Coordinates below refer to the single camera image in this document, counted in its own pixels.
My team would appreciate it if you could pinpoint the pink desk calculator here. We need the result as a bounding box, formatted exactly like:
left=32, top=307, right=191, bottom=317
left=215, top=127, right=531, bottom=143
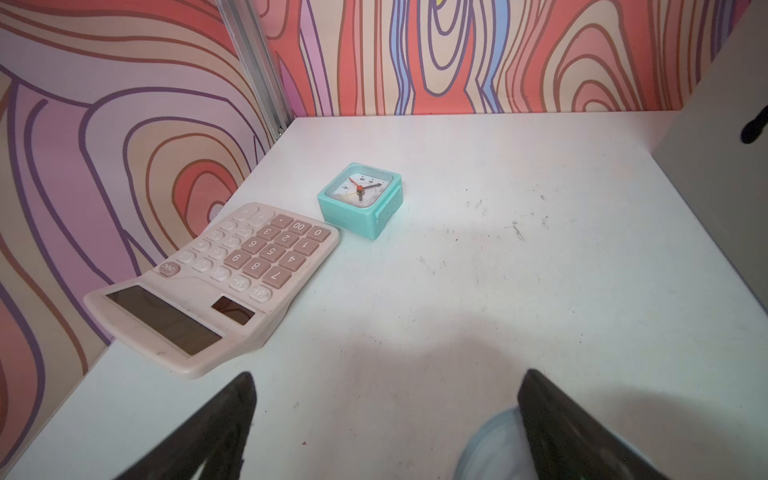
left=84, top=203, right=340, bottom=378

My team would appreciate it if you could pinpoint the grey metal cabinet box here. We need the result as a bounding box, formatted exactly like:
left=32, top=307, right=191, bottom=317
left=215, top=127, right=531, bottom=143
left=653, top=1, right=767, bottom=305

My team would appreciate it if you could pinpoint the aluminium frame post left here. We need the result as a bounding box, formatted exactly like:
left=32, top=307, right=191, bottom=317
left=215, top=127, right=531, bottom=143
left=216, top=0, right=294, bottom=140

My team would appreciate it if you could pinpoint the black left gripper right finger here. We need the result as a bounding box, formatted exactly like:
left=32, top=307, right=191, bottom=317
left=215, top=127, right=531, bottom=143
left=517, top=369, right=666, bottom=480

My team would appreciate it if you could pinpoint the blue labelled tin can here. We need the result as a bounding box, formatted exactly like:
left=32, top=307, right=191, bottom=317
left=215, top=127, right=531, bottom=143
left=454, top=407, right=540, bottom=479

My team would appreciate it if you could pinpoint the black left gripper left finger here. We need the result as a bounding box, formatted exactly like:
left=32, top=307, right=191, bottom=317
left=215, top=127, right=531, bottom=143
left=119, top=372, right=257, bottom=479

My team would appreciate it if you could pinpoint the mint green alarm clock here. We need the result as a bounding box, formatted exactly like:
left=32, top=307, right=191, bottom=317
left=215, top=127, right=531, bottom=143
left=317, top=163, right=403, bottom=240

